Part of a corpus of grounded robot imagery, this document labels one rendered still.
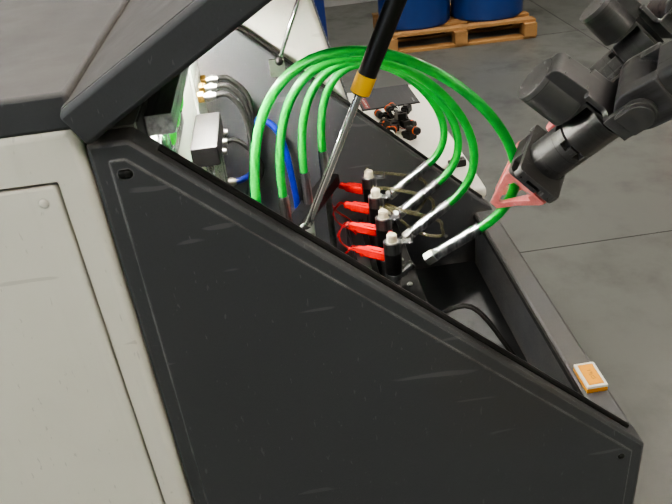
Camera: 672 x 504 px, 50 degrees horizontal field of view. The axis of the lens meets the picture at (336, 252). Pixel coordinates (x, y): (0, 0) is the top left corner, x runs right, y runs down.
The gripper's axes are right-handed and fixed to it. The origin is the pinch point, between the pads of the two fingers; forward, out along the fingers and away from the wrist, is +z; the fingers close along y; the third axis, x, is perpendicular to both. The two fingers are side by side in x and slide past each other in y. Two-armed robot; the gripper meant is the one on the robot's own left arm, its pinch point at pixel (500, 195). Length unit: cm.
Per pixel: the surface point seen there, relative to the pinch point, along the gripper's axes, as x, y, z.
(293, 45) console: -37, -28, 25
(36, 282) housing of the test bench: -39, 46, 8
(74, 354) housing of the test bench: -32, 48, 14
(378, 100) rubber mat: -13, -82, 65
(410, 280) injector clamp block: 3.7, -2.5, 28.1
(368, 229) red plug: -7.5, -4.5, 26.6
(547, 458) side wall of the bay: 22.1, 27.2, 6.1
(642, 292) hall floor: 117, -131, 94
